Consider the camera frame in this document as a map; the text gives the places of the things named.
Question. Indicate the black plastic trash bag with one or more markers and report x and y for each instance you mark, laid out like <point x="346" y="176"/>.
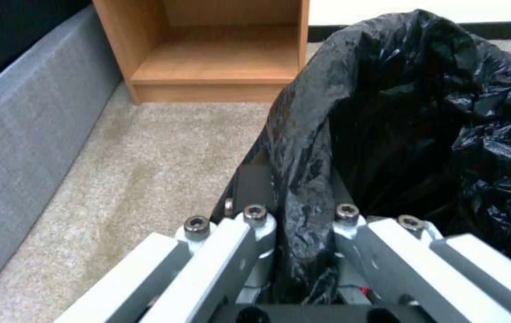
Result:
<point x="408" y="117"/>

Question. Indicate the black bed cover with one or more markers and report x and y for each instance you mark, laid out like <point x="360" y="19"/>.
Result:
<point x="18" y="30"/>

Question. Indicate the open wooden cabinet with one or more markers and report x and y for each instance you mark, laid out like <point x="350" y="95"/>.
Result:
<point x="219" y="57"/>

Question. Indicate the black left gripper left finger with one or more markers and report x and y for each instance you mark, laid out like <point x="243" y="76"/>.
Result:
<point x="219" y="255"/>

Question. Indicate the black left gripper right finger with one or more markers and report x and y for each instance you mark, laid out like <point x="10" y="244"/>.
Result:
<point x="399" y="259"/>

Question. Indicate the grey fabric bed base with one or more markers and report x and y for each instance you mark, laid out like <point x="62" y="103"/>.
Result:
<point x="27" y="134"/>

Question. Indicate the black baseboard strip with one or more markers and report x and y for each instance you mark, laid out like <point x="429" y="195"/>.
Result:
<point x="327" y="29"/>

